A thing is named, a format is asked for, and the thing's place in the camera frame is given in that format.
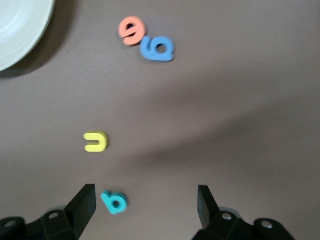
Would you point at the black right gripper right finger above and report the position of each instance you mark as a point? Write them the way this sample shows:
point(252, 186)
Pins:
point(220, 227)

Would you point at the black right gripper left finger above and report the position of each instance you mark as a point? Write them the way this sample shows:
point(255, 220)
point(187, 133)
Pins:
point(72, 222)

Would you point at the teal foam letter q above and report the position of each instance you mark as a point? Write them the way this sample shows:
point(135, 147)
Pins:
point(107, 198)

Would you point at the yellow foam letter n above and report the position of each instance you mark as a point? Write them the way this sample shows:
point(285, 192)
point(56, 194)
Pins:
point(103, 142)

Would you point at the blue foam letter g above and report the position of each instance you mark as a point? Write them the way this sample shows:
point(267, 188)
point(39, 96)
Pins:
point(150, 53)

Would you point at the orange foam letter e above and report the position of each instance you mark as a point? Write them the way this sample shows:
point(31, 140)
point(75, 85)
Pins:
point(136, 37)

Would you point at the beige plate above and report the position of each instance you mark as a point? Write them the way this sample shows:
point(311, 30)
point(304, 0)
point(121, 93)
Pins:
point(20, 30)

